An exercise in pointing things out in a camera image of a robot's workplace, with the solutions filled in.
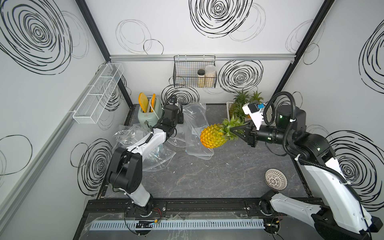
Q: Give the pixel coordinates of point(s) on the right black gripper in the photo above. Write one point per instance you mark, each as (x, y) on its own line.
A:
(249, 135)

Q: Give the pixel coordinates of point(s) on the clear zip-top bag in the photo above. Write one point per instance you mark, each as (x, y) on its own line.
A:
(179, 140)
(148, 143)
(195, 122)

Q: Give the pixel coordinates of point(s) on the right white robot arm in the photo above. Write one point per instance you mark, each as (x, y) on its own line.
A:
(342, 215)

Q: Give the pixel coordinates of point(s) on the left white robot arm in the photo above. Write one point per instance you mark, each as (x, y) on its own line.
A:
(125, 171)

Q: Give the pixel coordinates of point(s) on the cream perforated plastic basket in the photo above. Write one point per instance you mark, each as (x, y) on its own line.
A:
(269, 113)

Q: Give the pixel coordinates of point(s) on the white round sink strainer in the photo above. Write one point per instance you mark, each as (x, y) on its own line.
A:
(276, 179)

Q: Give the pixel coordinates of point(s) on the white-lid spice jar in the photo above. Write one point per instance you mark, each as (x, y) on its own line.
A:
(210, 76)

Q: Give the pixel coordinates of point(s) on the dark-lid spice jar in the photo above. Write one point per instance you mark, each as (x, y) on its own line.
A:
(201, 78)

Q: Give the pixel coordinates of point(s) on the mint green toaster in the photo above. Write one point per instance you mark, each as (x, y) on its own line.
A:
(149, 118)

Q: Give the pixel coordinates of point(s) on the right yellow toast slice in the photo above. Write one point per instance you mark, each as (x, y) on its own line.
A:
(153, 103)

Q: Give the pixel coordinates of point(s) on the yellow toast slice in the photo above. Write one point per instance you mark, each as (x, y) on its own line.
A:
(153, 103)
(143, 102)

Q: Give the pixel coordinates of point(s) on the left yellow toast slice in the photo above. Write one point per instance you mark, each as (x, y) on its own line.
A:
(143, 102)

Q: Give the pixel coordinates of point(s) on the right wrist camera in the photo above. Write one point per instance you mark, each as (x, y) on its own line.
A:
(256, 112)

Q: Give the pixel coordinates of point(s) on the black wire wall basket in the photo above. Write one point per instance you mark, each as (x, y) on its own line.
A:
(186, 68)

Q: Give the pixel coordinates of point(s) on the grey slotted cable duct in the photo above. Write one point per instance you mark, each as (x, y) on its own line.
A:
(220, 224)

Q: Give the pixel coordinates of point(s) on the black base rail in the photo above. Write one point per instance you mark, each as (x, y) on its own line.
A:
(164, 207)

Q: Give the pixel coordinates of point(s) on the white mesh wall shelf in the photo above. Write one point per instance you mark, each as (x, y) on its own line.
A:
(95, 102)

